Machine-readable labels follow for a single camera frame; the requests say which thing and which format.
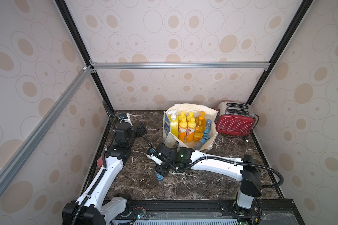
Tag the orange dish soap pump bottle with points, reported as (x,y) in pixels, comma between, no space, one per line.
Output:
(200,127)

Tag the pink plastic cup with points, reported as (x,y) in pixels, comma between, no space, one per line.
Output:
(100,162)

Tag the cream starry night shopping bag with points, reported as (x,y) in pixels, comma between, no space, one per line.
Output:
(172,141)

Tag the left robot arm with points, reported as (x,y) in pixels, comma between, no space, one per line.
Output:
(89,208)

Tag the silver horizontal frame bar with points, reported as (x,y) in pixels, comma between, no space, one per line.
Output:
(175,65)

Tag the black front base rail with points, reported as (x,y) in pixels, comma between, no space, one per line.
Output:
(210,212)

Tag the silver diagonal frame bar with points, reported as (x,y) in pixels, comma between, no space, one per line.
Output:
(14,165)

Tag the yellow dish soap pump bottle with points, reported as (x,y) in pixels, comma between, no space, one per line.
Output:
(174,121)

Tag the blue cap water bottle front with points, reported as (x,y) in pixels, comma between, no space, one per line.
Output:
(198,145)

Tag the blue cap water bottle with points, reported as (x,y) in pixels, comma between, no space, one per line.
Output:
(198,145)
(207,129)
(159,177)

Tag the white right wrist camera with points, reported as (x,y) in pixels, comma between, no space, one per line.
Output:
(150,153)

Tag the black right frame post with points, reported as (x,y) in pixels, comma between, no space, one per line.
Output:
(292,28)

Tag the yellow cap juice bottle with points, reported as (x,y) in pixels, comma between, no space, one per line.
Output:
(189,116)
(182,130)
(191,130)
(181,116)

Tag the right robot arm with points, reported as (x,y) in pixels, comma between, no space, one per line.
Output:
(242,169)

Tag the small green circuit board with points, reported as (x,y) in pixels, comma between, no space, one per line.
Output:
(141,215)

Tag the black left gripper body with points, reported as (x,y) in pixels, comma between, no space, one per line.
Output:
(137,131)

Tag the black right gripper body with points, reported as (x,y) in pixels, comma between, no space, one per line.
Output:
(162,168)

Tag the red white toaster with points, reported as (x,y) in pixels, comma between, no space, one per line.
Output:
(236,119)

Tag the black left frame post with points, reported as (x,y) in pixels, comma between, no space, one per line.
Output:
(70,23)

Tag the black frame post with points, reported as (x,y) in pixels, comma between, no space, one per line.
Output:
(70,23)
(292,28)

